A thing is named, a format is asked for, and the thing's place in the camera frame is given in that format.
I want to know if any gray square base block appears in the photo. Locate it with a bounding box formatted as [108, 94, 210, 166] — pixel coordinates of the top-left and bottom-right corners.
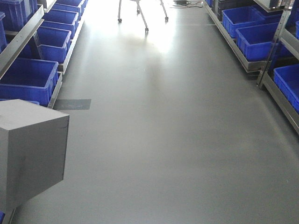
[0, 99, 70, 211]

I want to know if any blue bin rack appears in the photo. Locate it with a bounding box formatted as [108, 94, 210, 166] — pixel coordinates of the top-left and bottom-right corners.
[37, 27, 71, 63]
[222, 6, 265, 38]
[42, 9, 78, 39]
[0, 58, 58, 105]
[274, 64, 299, 113]

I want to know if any blue bin left rack front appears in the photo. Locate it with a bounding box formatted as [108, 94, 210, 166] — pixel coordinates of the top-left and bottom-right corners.
[0, 58, 58, 105]

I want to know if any blue bin on far rack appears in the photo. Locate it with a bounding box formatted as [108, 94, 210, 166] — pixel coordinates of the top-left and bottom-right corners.
[236, 22, 278, 62]

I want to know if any blue bin right rack near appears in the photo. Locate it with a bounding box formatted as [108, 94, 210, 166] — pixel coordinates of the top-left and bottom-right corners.
[274, 64, 299, 113]

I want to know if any stainless steel shelf rack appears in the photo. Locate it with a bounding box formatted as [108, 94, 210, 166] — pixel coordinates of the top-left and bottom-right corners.
[0, 0, 87, 224]

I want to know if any far steel shelf rack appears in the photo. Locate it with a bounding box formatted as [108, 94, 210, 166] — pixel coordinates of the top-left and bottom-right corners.
[204, 0, 299, 130]

